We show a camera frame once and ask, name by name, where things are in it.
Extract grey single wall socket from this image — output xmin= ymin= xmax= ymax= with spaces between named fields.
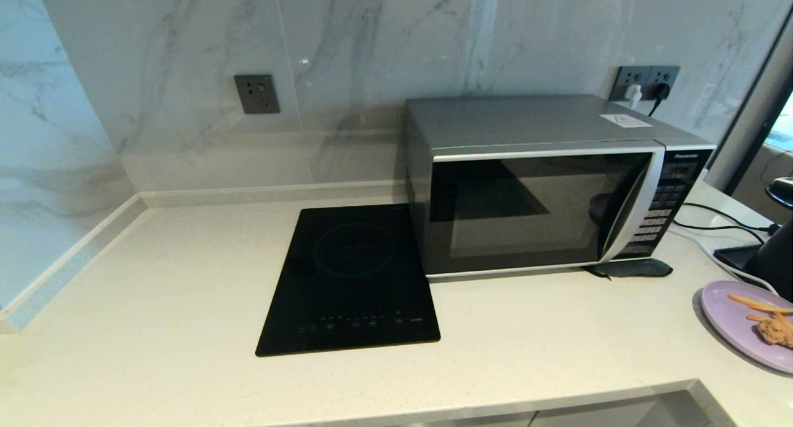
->
xmin=234 ymin=74 xmax=281 ymax=115

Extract black power plug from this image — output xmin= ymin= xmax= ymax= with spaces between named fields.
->
xmin=648 ymin=82 xmax=672 ymax=117

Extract grey double wall socket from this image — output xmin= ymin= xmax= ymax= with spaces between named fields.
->
xmin=609 ymin=65 xmax=681 ymax=102

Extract long french fry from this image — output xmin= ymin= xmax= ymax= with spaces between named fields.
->
xmin=728 ymin=294 xmax=793 ymax=315

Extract white paper sticker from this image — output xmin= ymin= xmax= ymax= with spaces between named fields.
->
xmin=599 ymin=113 xmax=653 ymax=129

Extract silver microwave oven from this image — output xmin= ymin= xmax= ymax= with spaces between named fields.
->
xmin=404 ymin=94 xmax=716 ymax=279

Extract black induction cooktop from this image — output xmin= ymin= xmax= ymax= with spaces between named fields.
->
xmin=255 ymin=203 xmax=442 ymax=358

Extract black rubber pad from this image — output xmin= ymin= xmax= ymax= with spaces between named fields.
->
xmin=585 ymin=258 xmax=673 ymax=280

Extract white power cable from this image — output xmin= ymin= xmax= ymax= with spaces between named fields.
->
xmin=672 ymin=227 xmax=780 ymax=294

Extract purple plate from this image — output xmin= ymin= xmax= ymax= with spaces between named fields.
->
xmin=701 ymin=281 xmax=793 ymax=375

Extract black power cable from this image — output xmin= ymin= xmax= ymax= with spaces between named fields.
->
xmin=673 ymin=222 xmax=766 ymax=245
xmin=683 ymin=202 xmax=782 ymax=234

